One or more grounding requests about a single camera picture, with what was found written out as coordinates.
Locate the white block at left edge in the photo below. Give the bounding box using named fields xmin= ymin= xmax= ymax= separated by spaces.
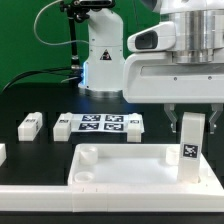
xmin=0 ymin=143 xmax=7 ymax=166

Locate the black camera stand pole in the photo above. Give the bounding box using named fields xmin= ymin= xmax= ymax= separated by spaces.
xmin=60 ymin=0 xmax=115 ymax=84

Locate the white marker tag plate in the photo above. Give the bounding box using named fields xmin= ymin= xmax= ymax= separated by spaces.
xmin=68 ymin=113 xmax=146 ymax=135

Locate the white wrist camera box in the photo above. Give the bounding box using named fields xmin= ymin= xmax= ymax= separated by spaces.
xmin=127 ymin=21 xmax=176 ymax=53

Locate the white desk top tray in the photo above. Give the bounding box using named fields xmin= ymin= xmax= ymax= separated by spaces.
xmin=67 ymin=143 xmax=218 ymax=186

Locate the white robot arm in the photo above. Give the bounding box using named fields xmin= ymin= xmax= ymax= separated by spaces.
xmin=123 ymin=0 xmax=224 ymax=130

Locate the grey looped cable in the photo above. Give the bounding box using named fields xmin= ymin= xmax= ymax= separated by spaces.
xmin=33 ymin=0 xmax=90 ymax=47

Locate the black cable bundle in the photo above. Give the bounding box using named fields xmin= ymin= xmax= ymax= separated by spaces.
xmin=0 ymin=67 xmax=83 ymax=94

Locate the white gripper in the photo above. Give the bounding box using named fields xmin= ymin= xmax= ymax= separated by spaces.
xmin=123 ymin=52 xmax=224 ymax=134

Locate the white L-shaped corner fence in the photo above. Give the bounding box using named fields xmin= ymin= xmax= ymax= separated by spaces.
xmin=0 ymin=158 xmax=224 ymax=212

